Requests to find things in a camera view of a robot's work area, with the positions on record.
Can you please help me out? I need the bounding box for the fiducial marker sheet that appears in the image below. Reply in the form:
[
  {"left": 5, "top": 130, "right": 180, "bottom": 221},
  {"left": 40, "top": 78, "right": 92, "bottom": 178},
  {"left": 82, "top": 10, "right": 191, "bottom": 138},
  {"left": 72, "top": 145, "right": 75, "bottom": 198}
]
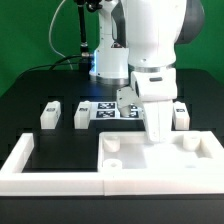
[{"left": 90, "top": 102, "right": 142, "bottom": 120}]

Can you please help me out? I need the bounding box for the white cable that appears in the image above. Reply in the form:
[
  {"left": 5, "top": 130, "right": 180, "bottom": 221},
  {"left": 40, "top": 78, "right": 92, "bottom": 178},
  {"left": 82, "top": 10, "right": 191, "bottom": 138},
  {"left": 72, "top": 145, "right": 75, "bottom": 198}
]
[{"left": 48, "top": 0, "right": 75, "bottom": 71}]

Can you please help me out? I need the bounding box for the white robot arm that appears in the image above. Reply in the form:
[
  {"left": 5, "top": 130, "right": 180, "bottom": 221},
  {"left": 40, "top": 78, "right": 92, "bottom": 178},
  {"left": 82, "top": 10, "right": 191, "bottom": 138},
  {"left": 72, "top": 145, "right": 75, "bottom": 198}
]
[{"left": 86, "top": 0, "right": 205, "bottom": 142}]

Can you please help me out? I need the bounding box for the white desk top tray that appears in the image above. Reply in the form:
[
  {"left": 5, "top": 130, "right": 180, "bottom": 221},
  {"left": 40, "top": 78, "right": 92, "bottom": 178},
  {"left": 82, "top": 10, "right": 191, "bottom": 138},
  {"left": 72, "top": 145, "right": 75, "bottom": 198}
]
[{"left": 97, "top": 131, "right": 224, "bottom": 172}]

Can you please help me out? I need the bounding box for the white U-shaped fence frame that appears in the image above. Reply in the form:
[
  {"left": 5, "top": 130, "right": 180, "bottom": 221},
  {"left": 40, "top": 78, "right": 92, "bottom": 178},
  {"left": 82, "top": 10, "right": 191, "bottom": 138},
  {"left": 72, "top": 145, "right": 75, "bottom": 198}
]
[{"left": 0, "top": 133, "right": 224, "bottom": 196}]

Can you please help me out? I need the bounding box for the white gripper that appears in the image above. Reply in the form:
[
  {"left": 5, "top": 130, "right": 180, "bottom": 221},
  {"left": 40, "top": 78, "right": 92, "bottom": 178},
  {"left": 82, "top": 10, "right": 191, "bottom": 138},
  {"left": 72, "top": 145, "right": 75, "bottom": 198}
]
[{"left": 131, "top": 68, "right": 177, "bottom": 143}]

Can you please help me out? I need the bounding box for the black cable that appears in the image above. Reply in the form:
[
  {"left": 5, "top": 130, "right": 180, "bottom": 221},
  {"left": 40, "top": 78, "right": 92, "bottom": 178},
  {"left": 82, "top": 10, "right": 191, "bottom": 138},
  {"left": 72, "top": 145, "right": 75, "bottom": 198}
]
[{"left": 13, "top": 54, "right": 92, "bottom": 84}]

